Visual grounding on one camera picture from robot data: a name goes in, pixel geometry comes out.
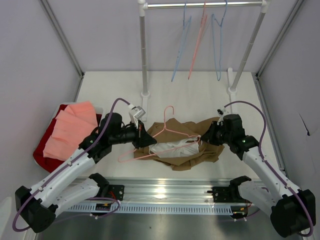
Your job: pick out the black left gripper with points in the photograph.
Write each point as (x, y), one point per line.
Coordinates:
(142, 138)

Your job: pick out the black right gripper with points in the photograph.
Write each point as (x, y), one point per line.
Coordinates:
(215, 133)

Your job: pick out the tan brown skirt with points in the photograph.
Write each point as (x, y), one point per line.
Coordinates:
(178, 144)

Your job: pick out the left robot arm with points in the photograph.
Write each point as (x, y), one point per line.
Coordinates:
(42, 203)

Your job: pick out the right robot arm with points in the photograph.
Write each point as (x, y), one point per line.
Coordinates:
(290, 209)

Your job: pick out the pink folded garment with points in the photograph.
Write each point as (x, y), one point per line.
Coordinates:
(61, 145)

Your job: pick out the red folded garment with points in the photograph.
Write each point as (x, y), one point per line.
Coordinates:
(47, 163)

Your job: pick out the white clothes rack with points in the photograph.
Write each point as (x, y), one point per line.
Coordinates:
(232, 79)

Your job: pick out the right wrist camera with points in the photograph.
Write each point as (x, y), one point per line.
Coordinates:
(221, 112)

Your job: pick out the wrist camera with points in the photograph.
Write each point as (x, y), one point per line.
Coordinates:
(135, 114)
(221, 112)

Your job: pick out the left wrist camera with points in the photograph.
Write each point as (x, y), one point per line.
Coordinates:
(135, 114)

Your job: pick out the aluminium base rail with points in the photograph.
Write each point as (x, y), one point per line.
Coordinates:
(168, 191)

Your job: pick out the perforated cable tray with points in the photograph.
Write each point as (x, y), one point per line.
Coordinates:
(132, 208)

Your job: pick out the left blue wire hanger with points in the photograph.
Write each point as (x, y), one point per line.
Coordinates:
(185, 30)

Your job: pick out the blue wire hanger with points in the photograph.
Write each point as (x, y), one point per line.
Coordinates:
(217, 27)
(185, 30)

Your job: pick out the right blue wire hanger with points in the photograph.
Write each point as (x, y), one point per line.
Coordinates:
(217, 27)

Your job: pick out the left aluminium frame post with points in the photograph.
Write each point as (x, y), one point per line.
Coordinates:
(56, 26)

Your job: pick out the aluminium frame post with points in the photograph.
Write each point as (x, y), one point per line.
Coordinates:
(56, 26)
(284, 30)

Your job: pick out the right aluminium frame post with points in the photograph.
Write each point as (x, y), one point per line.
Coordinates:
(284, 30)

